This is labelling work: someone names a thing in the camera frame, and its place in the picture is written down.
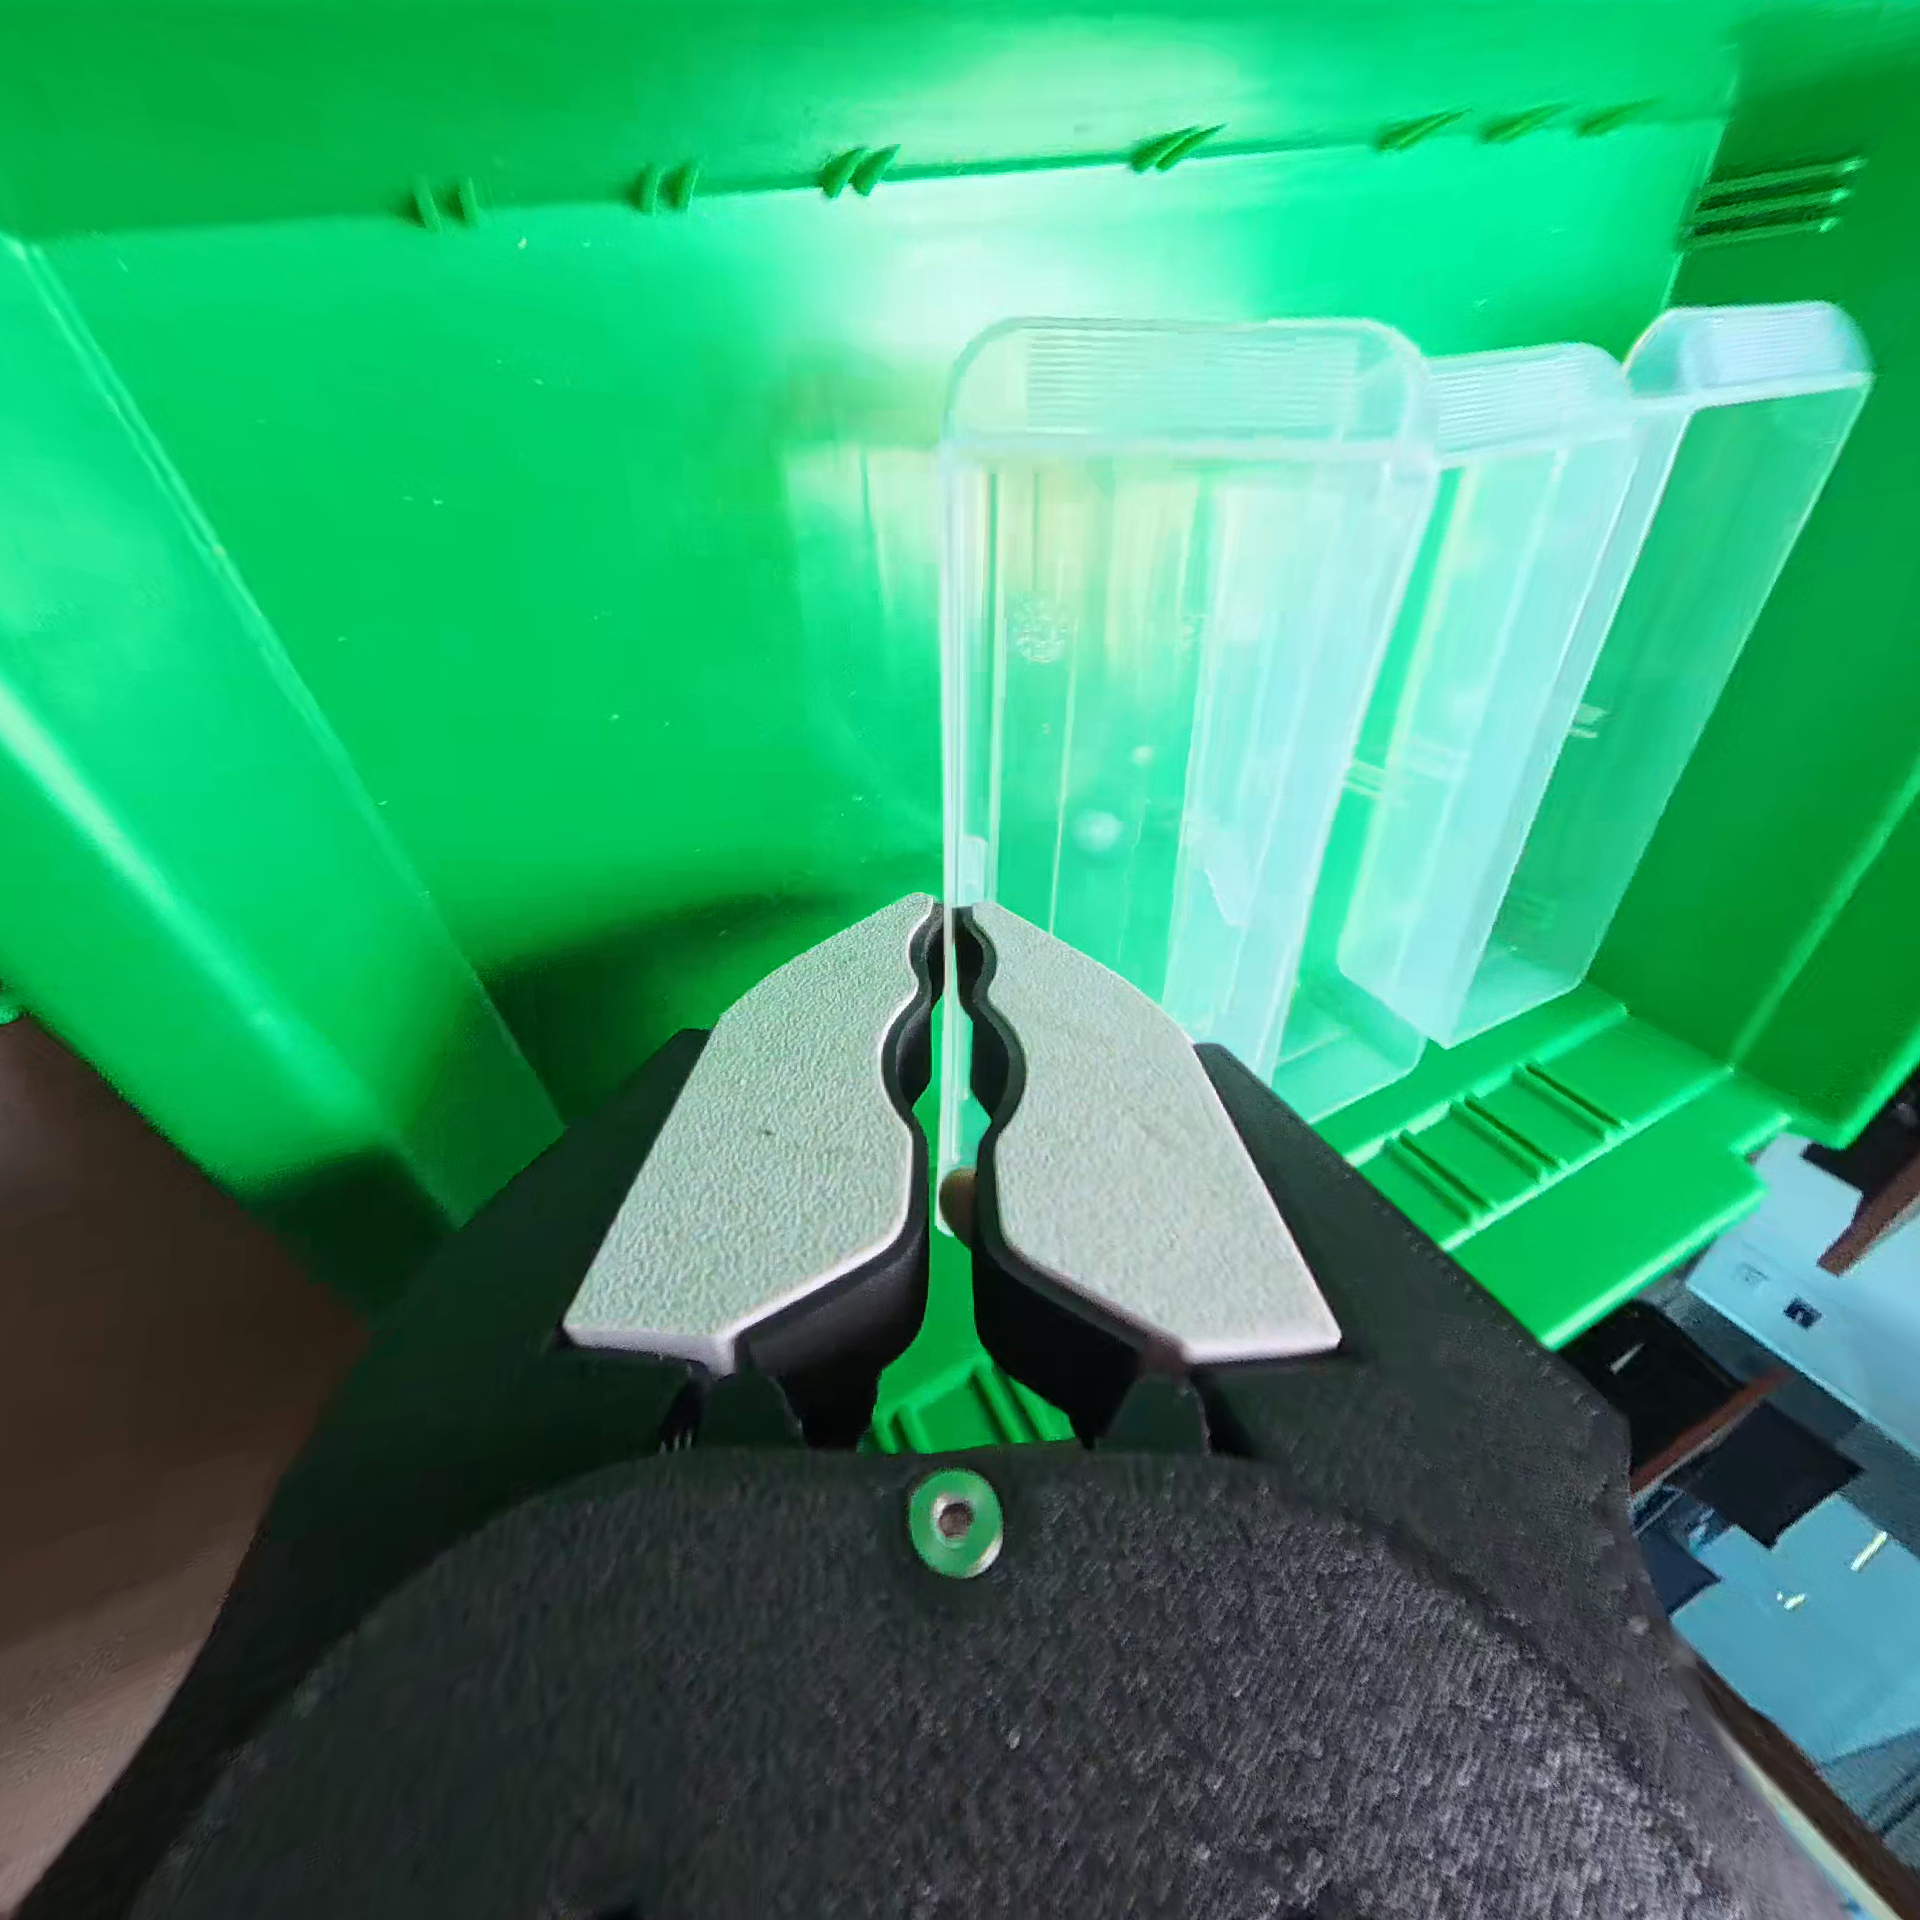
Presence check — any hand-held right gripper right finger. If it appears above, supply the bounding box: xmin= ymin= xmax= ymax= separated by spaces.
xmin=952 ymin=895 xmax=1344 ymax=1444

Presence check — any clear plastic hinged box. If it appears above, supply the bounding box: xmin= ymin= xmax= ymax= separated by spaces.
xmin=933 ymin=317 xmax=1439 ymax=1231

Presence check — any white labelled box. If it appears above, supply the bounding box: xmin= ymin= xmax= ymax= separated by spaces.
xmin=1687 ymin=1132 xmax=1920 ymax=1443

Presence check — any green plastic bin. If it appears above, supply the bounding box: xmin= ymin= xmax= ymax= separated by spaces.
xmin=0 ymin=0 xmax=1920 ymax=1448

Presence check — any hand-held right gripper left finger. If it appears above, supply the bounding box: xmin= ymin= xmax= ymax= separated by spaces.
xmin=563 ymin=893 xmax=947 ymax=1453

